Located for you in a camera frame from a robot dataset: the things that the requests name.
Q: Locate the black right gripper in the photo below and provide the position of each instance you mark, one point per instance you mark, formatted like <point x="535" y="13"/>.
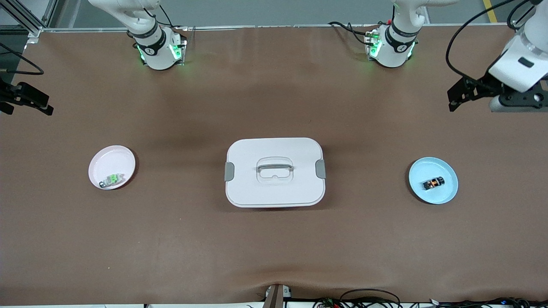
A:
<point x="13" y="96"/>

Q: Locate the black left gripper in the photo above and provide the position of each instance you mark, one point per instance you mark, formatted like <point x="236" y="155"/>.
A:
<point x="480" y="87"/>

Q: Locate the black and orange switch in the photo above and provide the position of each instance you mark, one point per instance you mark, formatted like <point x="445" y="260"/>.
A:
<point x="433" y="183"/>

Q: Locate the white lidded storage box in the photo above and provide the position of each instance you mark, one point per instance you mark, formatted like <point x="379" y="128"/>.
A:
<point x="274" y="188"/>

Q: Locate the pink round plate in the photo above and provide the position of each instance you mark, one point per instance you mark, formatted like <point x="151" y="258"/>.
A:
<point x="113" y="164"/>

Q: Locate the light blue round plate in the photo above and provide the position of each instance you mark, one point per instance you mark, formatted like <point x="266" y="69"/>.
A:
<point x="432" y="196"/>

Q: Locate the clear table edge strip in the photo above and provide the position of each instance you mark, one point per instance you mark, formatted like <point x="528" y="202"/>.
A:
<point x="278" y="27"/>

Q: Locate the aluminium frame post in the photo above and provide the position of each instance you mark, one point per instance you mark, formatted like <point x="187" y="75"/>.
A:
<point x="519" y="27"/>
<point x="35" y="30"/>

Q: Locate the clear and green switch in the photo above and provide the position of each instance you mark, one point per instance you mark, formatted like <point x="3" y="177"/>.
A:
<point x="112" y="180"/>

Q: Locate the brown bracket with white block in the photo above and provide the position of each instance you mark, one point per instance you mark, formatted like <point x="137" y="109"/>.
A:
<point x="276" y="297"/>

